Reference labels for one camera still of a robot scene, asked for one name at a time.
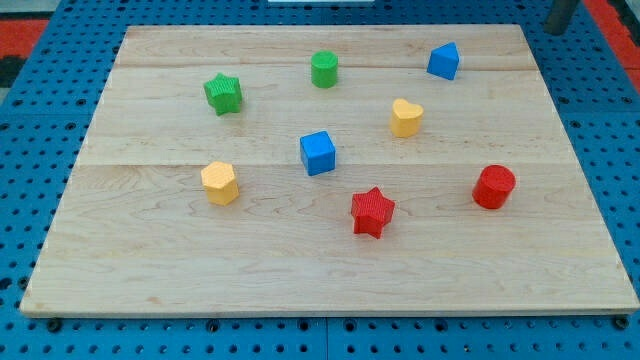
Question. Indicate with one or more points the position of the red star block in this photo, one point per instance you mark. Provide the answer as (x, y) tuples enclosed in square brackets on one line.
[(371, 212)]

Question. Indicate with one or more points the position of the green star block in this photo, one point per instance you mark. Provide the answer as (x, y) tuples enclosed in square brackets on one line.
[(224, 94)]

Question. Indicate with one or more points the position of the wooden board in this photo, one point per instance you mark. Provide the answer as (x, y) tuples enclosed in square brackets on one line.
[(134, 235)]

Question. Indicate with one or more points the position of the blue cube block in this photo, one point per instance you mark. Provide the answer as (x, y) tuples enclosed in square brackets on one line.
[(318, 153)]

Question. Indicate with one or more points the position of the yellow hexagon block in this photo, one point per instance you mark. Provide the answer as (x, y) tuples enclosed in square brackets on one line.
[(219, 183)]

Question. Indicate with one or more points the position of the yellow heart block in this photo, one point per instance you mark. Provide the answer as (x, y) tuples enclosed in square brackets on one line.
[(405, 118)]

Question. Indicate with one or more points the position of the green cylinder block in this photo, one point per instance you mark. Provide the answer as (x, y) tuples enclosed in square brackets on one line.
[(324, 69)]

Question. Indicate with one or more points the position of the blue triangular prism block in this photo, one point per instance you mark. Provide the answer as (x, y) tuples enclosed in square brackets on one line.
[(444, 61)]

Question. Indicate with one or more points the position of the red cylinder block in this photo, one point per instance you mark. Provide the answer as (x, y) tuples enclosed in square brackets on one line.
[(493, 186)]

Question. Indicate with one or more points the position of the dark grey pole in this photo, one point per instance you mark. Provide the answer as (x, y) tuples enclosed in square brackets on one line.
[(559, 16)]

